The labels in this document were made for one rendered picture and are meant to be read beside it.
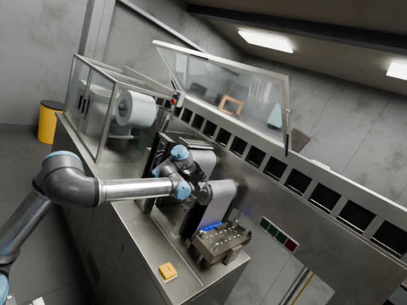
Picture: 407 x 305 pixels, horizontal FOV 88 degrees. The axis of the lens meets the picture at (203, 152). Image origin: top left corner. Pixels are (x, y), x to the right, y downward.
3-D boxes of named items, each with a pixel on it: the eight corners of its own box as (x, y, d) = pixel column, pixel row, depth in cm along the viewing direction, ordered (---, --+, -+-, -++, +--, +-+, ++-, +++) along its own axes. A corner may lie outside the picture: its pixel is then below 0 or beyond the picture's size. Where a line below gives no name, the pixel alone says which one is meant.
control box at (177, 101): (168, 102, 147) (172, 89, 144) (174, 104, 153) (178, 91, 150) (174, 106, 144) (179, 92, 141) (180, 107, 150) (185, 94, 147)
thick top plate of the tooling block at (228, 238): (191, 242, 122) (195, 235, 121) (231, 227, 152) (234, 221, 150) (209, 264, 112) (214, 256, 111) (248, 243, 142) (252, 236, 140)
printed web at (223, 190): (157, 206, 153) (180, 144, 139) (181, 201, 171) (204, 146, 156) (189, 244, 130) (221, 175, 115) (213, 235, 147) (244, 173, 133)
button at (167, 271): (157, 270, 106) (158, 266, 105) (168, 264, 111) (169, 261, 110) (164, 281, 101) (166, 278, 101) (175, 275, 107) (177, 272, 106)
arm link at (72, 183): (45, 190, 54) (196, 181, 85) (44, 168, 61) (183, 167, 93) (42, 225, 57) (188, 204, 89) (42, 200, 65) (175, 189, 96)
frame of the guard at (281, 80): (145, 45, 152) (152, 39, 154) (178, 100, 195) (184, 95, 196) (281, 88, 83) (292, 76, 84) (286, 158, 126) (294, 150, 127)
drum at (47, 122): (68, 145, 367) (74, 111, 349) (39, 145, 334) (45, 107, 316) (58, 135, 388) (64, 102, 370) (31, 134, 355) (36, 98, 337)
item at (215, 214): (195, 232, 128) (206, 207, 123) (218, 224, 145) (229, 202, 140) (195, 232, 128) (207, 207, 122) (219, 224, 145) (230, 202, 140)
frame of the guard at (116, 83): (60, 113, 247) (72, 52, 227) (109, 120, 289) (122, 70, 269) (93, 163, 174) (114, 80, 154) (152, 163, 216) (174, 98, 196)
